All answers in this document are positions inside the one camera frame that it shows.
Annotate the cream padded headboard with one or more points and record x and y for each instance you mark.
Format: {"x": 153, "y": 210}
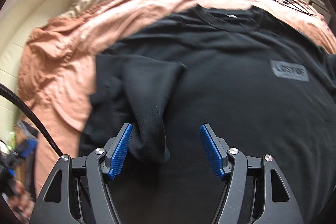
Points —
{"x": 17, "y": 21}

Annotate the person's left hand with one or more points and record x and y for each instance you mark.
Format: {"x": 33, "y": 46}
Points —
{"x": 21, "y": 204}

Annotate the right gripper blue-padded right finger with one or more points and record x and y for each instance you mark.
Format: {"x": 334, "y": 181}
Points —
{"x": 215, "y": 151}

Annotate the black t-shirt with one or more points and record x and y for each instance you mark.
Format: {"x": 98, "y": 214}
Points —
{"x": 260, "y": 84}

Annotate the salmon pink bed blanket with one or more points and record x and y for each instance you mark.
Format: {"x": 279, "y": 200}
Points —
{"x": 57, "y": 75}

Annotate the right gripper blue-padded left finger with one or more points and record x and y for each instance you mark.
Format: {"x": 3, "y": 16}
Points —
{"x": 116, "y": 151}

